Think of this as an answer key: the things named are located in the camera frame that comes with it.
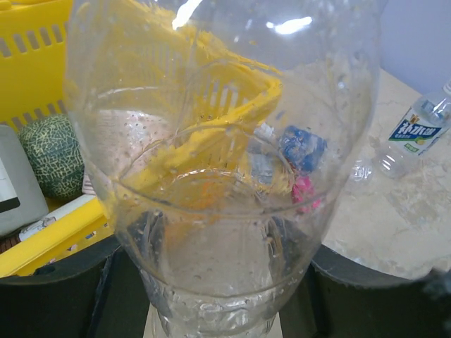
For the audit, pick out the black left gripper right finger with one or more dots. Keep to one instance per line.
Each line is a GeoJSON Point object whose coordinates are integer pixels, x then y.
{"type": "Point", "coordinates": [341, 298]}

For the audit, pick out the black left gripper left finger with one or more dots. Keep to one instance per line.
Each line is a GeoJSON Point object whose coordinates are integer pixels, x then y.
{"type": "Point", "coordinates": [97, 292]}

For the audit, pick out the clear bottle blue label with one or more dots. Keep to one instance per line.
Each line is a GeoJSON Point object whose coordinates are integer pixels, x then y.
{"type": "Point", "coordinates": [302, 149]}

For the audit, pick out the clear unlabelled plastic bottle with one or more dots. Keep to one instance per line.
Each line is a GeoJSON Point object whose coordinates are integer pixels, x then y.
{"type": "Point", "coordinates": [204, 210]}

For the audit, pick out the clear bottle white green label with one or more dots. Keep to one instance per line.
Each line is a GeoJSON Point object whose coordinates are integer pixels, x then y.
{"type": "Point", "coordinates": [427, 119]}

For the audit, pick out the pink cardboard box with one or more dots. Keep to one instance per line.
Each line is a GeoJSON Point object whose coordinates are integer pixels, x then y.
{"type": "Point", "coordinates": [302, 192]}

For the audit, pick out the grey box with label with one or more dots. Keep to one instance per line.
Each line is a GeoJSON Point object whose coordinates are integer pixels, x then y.
{"type": "Point", "coordinates": [22, 200]}

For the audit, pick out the green round item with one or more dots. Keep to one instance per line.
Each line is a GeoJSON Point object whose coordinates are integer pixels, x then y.
{"type": "Point", "coordinates": [54, 155]}

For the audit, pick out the yellow plastic shopping basket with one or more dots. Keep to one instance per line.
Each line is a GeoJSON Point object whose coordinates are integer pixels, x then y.
{"type": "Point", "coordinates": [33, 46]}

